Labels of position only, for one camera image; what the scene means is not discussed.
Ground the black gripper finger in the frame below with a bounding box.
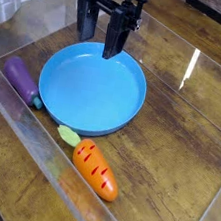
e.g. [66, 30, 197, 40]
[102, 7, 130, 59]
[77, 0, 99, 42]

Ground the orange toy carrot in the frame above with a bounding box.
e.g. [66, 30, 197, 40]
[57, 125, 118, 202]

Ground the blue round plate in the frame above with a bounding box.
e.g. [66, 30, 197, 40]
[38, 42, 147, 137]

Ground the purple toy eggplant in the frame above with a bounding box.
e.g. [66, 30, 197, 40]
[4, 56, 43, 109]

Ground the clear acrylic front barrier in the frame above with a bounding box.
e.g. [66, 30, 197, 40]
[0, 70, 117, 221]

